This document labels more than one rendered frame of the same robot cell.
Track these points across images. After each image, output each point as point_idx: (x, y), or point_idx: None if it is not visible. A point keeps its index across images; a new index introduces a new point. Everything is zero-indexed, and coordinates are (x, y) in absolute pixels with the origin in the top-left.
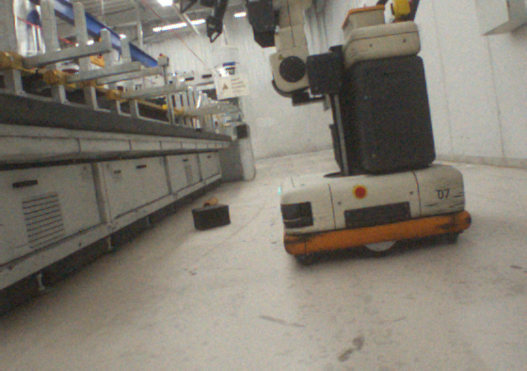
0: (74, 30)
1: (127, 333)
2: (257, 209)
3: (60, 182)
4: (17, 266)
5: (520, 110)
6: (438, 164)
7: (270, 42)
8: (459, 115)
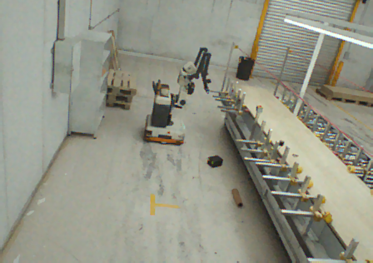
0: None
1: (200, 126)
2: (201, 178)
3: None
4: (229, 128)
5: (51, 135)
6: (146, 119)
7: (188, 93)
8: (18, 180)
